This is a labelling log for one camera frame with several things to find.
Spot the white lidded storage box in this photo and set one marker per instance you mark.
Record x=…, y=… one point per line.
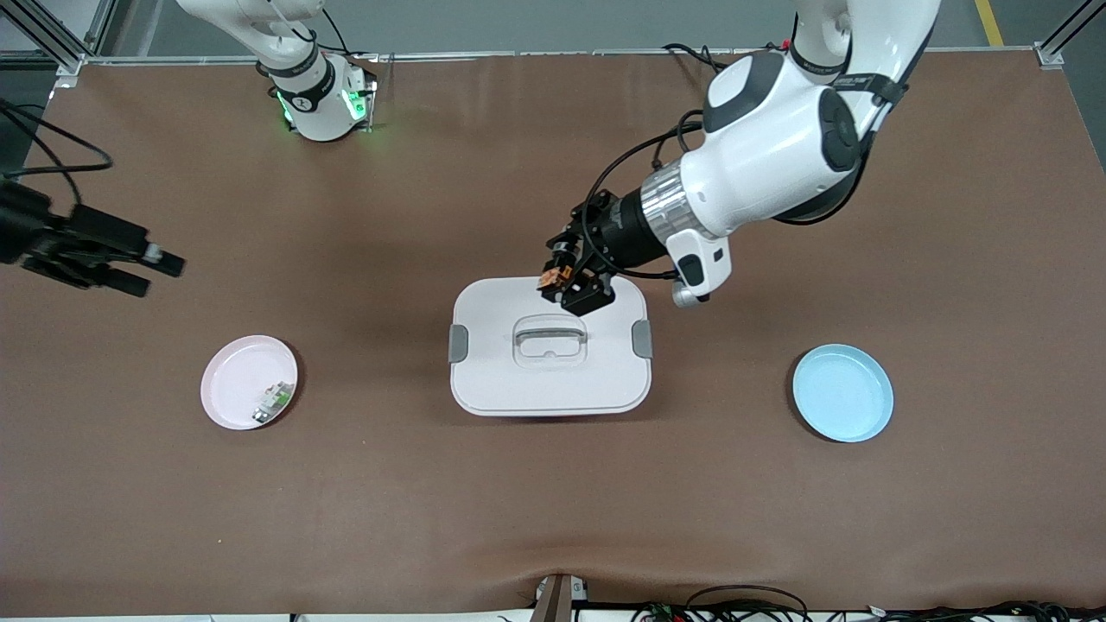
x=550, y=380

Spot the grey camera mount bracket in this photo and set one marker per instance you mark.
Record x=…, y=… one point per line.
x=553, y=600

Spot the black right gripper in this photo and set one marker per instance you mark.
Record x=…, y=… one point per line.
x=26, y=231

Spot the orange black switch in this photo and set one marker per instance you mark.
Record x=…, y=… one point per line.
x=553, y=278

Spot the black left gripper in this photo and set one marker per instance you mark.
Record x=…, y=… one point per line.
x=624, y=231

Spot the pink round plate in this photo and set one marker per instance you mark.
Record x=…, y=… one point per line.
x=238, y=380

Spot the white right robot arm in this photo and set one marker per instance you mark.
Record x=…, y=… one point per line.
x=315, y=104

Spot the aluminium frame post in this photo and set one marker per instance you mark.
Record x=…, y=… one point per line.
x=1050, y=56
x=69, y=65

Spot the green white switch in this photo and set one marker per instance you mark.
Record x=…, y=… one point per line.
x=275, y=399

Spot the brown table mat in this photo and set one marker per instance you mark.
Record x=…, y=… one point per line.
x=553, y=492

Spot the aluminium table edge rail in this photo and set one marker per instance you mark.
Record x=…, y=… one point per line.
x=562, y=53

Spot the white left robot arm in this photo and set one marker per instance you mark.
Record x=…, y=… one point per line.
x=769, y=155

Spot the light blue round plate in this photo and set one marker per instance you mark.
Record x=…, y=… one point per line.
x=842, y=393

